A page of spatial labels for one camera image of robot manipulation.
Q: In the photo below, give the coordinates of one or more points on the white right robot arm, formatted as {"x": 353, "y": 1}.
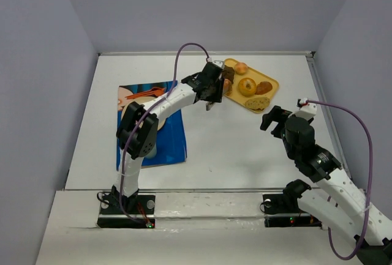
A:
{"x": 352, "y": 214}

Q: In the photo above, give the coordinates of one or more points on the blue patterned placemat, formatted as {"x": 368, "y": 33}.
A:
{"x": 171, "y": 139}

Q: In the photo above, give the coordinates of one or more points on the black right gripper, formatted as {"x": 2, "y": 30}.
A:
{"x": 276, "y": 118}

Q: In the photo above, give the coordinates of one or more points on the yellow tray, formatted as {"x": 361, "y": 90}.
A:
{"x": 257, "y": 76}

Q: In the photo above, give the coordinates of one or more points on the green cup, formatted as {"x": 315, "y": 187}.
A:
{"x": 152, "y": 153}

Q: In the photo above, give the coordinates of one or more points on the sugared round bun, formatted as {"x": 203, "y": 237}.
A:
{"x": 227, "y": 87}

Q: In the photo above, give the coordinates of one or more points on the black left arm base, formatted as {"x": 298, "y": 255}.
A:
{"x": 134, "y": 212}

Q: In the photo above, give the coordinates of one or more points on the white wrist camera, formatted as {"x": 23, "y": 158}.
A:
{"x": 306, "y": 110}
{"x": 220, "y": 64}

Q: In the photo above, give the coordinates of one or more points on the beige plate with branch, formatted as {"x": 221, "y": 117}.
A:
{"x": 160, "y": 125}

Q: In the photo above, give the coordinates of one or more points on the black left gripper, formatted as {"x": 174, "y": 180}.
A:
{"x": 216, "y": 82}

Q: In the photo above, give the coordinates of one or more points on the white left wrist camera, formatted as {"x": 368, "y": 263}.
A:
{"x": 220, "y": 64}

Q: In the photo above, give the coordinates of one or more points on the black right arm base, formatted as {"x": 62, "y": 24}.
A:
{"x": 281, "y": 210}

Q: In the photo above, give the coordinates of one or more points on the orange spoon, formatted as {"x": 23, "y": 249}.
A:
{"x": 157, "y": 89}

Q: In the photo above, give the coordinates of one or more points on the seeded bread slice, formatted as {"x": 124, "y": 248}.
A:
{"x": 257, "y": 104}

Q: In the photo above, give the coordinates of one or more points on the metal tongs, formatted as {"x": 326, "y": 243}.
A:
{"x": 209, "y": 105}

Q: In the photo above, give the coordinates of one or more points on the brown glazed roll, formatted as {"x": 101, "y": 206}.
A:
{"x": 263, "y": 88}

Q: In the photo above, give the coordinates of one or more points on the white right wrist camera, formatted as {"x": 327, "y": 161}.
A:
{"x": 306, "y": 110}

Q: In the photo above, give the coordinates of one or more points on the yellow glazed donut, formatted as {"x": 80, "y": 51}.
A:
{"x": 247, "y": 87}

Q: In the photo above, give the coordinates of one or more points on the round peach bun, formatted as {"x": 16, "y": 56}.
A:
{"x": 240, "y": 68}

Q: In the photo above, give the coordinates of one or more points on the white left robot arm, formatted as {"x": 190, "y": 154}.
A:
{"x": 137, "y": 132}

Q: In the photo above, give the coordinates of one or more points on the dark brown chocolate bread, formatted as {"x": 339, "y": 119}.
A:
{"x": 228, "y": 73}

